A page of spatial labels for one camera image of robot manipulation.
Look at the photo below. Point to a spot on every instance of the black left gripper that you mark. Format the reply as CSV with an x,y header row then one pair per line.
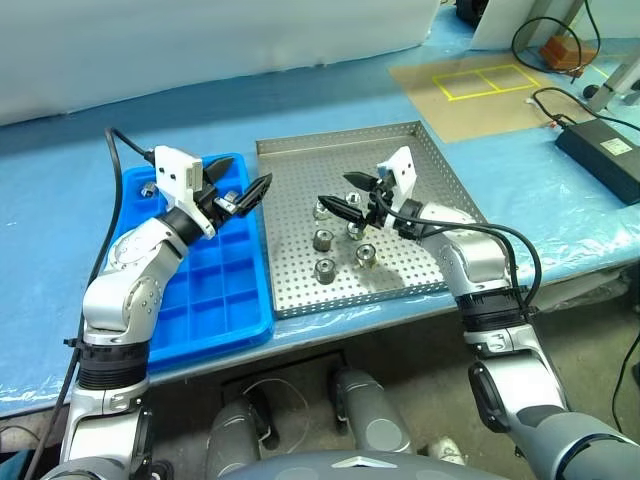
x,y
212,205

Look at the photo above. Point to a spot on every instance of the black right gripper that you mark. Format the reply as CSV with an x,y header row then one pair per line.
x,y
380,210

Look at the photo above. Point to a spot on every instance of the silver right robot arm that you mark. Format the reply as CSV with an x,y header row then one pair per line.
x,y
480,250

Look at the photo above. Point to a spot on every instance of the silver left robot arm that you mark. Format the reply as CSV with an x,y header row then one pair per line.
x,y
125,300

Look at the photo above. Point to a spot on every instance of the blue compartment tray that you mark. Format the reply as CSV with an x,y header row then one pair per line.
x,y
240,280

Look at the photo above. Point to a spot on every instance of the orange small box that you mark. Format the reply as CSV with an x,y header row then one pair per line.
x,y
562,50

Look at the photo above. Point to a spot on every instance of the perforated metal tray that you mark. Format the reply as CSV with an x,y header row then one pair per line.
x,y
290,175

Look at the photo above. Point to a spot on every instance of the white backdrop sheet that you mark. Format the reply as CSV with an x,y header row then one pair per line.
x,y
200,40

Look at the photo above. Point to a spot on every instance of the brown cardboard sheet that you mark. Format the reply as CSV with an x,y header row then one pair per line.
x,y
475,115

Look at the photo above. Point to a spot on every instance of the blue plastic table cover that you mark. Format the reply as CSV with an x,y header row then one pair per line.
x,y
50,225

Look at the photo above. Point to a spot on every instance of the black device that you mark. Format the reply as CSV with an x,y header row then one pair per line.
x,y
470,9

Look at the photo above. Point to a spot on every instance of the grey right robot leg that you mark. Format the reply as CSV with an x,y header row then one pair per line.
x,y
370,415

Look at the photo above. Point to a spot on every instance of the grey robot leg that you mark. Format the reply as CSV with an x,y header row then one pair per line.
x,y
370,415
232,440

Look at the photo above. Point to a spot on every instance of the white leaning panel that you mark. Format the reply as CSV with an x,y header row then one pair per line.
x,y
500,25

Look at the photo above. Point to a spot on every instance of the black power adapter brick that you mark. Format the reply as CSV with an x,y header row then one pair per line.
x,y
600,160

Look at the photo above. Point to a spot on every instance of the grey left robot leg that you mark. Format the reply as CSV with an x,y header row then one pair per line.
x,y
232,440

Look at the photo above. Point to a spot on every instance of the white shoe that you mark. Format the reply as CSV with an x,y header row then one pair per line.
x,y
445,448

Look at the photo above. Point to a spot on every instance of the grey robot torso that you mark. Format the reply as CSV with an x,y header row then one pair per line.
x,y
360,467

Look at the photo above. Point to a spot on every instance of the grey metal stand leg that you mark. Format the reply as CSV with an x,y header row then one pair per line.
x,y
617,75

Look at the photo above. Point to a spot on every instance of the black shoe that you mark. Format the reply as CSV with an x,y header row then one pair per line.
x,y
162,471

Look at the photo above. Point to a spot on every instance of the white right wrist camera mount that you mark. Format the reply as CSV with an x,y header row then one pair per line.
x,y
402,167

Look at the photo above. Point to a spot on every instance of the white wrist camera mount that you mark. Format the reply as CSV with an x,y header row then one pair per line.
x,y
172,167
402,167

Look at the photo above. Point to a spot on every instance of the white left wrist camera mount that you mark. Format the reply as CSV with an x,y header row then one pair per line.
x,y
172,167

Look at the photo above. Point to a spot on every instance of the black floor frame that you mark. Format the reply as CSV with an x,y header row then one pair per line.
x,y
300,364

